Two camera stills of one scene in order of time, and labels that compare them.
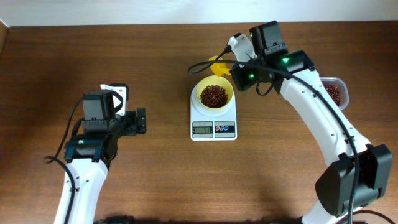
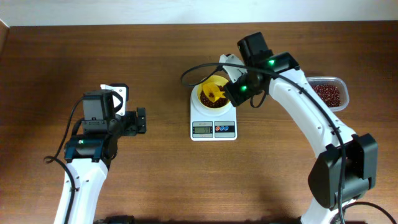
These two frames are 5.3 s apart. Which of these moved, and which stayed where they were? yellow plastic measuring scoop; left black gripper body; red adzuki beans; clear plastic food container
Moved: yellow plastic measuring scoop
Stayed: clear plastic food container; left black gripper body; red adzuki beans
